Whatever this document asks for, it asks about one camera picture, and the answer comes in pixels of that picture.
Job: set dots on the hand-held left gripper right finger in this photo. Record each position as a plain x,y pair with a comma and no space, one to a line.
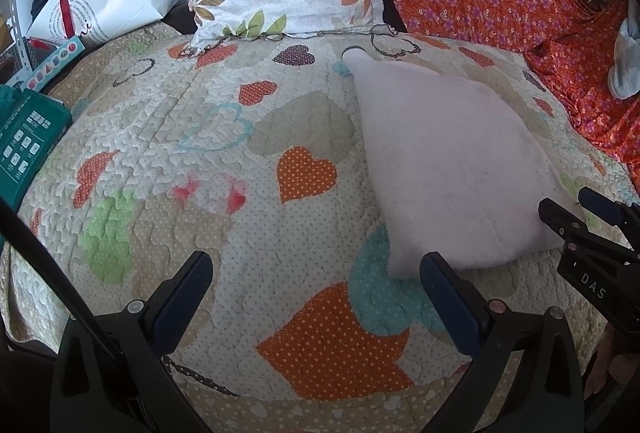
450,308

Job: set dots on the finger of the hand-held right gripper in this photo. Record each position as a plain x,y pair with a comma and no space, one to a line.
607,208
562,220

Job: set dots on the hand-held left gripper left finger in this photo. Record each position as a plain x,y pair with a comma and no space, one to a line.
182,303

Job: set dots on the pink knitted garment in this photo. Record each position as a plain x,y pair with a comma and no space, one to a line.
450,163

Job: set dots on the person's right hand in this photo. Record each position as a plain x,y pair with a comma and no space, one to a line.
606,363

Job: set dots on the heart patchwork quilt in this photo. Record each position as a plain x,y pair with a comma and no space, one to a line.
200,193

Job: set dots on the grey white cloth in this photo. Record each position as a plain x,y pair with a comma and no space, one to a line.
625,63

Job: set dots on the teal box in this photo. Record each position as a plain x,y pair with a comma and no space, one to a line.
30,143

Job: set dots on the teal knitted cloth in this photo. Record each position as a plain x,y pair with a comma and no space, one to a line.
7,98

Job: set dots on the light blue patterned box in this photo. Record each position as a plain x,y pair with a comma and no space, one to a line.
50,65

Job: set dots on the white metal rack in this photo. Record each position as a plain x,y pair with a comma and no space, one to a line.
17,28

